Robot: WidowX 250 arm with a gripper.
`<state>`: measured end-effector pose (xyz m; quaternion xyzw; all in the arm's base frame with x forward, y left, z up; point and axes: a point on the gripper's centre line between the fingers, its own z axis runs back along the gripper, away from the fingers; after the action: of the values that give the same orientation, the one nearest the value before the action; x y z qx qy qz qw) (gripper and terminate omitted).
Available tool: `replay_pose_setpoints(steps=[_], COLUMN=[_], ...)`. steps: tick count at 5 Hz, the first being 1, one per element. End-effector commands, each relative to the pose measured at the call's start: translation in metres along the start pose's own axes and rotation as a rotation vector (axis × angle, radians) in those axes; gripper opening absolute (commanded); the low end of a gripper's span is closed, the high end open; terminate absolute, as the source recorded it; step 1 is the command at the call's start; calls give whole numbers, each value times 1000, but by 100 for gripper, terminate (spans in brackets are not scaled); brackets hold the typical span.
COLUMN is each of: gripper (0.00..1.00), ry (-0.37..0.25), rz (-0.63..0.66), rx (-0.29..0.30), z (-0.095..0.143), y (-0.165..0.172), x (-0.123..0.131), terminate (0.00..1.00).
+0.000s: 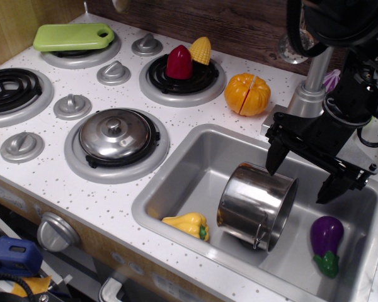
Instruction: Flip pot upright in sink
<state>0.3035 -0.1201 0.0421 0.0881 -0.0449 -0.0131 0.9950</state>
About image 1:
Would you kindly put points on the black coil burner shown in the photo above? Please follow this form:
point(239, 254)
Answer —
point(17, 88)
point(202, 78)

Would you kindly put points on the silver toy faucet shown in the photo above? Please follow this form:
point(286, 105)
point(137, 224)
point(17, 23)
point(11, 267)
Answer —
point(308, 102)

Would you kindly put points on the silver stove knob front left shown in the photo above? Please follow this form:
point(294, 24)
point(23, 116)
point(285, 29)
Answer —
point(22, 147)

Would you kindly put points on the purple white toy vegetable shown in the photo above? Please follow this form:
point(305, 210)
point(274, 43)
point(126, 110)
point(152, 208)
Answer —
point(331, 79)

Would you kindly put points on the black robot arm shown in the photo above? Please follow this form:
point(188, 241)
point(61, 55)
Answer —
point(313, 27)

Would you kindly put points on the silver oven door handle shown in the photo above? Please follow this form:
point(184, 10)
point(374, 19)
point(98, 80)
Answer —
point(111, 290)

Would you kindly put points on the black coil burner back right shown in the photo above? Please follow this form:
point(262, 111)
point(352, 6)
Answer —
point(202, 78)

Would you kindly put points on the silver sink basin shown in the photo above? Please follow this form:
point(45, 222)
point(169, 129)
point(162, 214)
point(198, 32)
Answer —
point(214, 196)

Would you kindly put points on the silver stove knob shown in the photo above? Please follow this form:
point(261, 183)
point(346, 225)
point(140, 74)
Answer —
point(113, 74)
point(72, 107)
point(22, 147)
point(147, 46)

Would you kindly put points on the red toy pepper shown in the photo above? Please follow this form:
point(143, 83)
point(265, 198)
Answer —
point(179, 64)

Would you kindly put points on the orange toy pumpkin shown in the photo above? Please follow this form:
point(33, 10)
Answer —
point(247, 94)

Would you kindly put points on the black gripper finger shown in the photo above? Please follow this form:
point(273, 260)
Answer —
point(276, 155)
point(332, 188)

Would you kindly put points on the silver oven dial knob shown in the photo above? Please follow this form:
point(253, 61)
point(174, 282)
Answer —
point(55, 234)

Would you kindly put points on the yellow toy corn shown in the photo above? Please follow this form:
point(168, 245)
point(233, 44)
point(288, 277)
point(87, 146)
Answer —
point(200, 50)

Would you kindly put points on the silver stove knob centre left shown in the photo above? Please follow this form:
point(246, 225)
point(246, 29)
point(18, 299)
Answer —
point(72, 107)

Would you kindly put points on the blue clamp tool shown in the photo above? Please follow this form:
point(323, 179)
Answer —
point(19, 257)

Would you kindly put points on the stainless steel pot lid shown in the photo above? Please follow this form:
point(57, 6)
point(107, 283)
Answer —
point(117, 135)

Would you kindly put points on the silver stove knob back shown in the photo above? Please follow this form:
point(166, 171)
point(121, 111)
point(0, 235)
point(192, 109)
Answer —
point(147, 46)

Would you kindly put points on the green plastic cutting board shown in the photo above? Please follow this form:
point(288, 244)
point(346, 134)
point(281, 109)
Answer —
point(71, 37)

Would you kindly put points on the silver stove knob middle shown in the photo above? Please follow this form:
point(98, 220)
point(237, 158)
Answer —
point(113, 74)

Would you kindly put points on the purple toy eggplant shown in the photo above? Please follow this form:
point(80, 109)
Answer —
point(326, 234)

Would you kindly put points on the yellow toy bell pepper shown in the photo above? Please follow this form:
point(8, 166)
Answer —
point(193, 223)

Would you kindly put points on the black coil burner left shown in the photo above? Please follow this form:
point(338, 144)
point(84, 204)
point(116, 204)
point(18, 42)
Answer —
point(17, 88)

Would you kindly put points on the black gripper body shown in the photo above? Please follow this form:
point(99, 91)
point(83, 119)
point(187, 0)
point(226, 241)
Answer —
point(303, 135)

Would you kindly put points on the hanging metal strainer spoon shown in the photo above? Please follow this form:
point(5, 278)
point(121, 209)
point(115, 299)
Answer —
point(288, 54)

